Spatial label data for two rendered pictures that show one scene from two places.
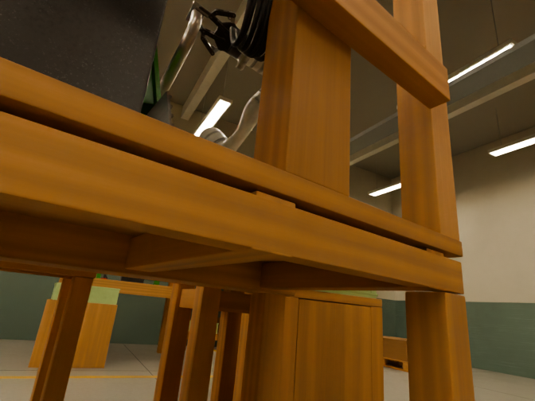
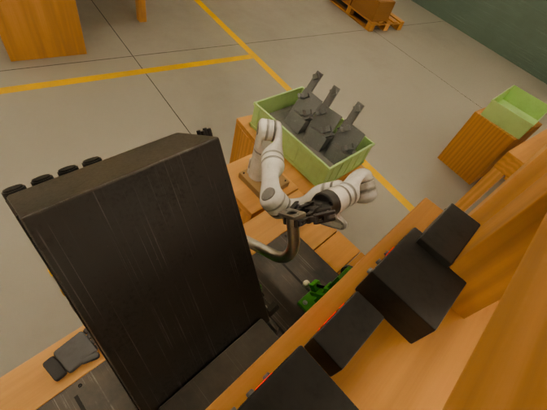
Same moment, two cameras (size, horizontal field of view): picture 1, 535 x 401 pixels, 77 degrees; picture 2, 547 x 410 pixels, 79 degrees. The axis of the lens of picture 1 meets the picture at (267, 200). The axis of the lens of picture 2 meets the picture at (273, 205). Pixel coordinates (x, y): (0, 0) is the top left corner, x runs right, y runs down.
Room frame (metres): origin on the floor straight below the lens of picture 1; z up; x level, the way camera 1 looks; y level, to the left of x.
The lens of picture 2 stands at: (0.28, 0.50, 2.07)
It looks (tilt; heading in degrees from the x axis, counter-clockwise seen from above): 49 degrees down; 337
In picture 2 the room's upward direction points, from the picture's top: 20 degrees clockwise
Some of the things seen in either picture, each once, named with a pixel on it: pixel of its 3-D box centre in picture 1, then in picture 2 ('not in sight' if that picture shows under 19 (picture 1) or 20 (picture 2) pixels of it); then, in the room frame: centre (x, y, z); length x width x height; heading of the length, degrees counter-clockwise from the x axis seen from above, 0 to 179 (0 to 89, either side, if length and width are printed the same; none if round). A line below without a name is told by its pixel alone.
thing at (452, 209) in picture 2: not in sight; (441, 240); (0.58, 0.00, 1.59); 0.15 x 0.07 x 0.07; 126
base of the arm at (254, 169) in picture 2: not in sight; (260, 162); (1.41, 0.15, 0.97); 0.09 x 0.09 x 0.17; 40
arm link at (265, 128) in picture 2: not in sight; (265, 137); (1.41, 0.15, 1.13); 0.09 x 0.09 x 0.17; 84
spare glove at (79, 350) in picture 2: not in sight; (84, 348); (0.62, 0.78, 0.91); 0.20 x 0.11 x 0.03; 133
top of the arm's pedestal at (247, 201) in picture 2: not in sight; (255, 181); (1.41, 0.15, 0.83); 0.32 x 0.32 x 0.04; 34
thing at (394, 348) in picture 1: (398, 352); (368, 1); (6.33, -2.52, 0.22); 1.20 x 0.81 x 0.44; 22
